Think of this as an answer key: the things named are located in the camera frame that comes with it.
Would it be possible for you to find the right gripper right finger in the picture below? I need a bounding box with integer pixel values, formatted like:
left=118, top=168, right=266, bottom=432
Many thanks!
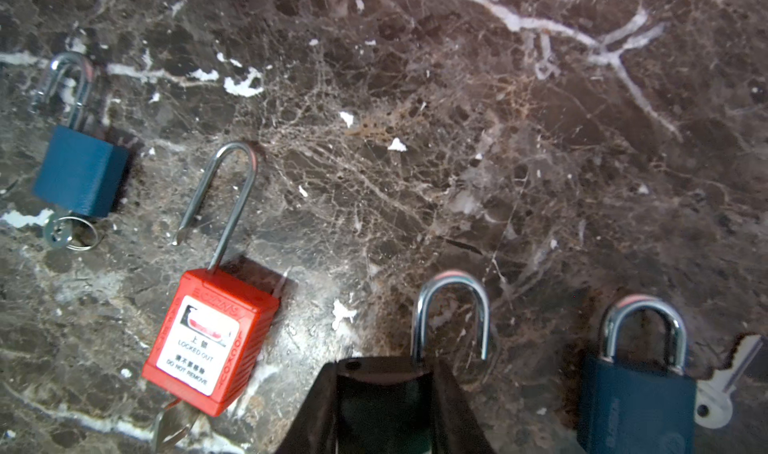
left=430, top=360, right=494, bottom=453

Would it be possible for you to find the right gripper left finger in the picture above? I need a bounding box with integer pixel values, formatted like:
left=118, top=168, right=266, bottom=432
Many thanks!
left=275, top=363, right=338, bottom=454

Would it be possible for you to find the black padlock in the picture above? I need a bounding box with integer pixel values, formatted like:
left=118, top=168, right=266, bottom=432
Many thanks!
left=337, top=270, right=490, bottom=453

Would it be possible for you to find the blue padlock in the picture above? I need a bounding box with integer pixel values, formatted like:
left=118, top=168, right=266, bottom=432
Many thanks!
left=30, top=52, right=129, bottom=218
left=577, top=294, right=696, bottom=453

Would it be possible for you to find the silver key of red padlock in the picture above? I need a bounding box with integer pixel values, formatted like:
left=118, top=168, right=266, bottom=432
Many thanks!
left=151, top=398, right=202, bottom=453

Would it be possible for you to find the silver key of blue padlock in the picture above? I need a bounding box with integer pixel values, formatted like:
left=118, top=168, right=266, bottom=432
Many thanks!
left=694, top=334, right=766, bottom=429

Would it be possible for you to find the red safety padlock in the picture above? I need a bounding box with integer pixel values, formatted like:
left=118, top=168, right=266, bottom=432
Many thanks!
left=142, top=142, right=280, bottom=417

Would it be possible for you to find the silver key with ring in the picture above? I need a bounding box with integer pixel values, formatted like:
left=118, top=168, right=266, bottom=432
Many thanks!
left=42, top=211, right=102, bottom=252

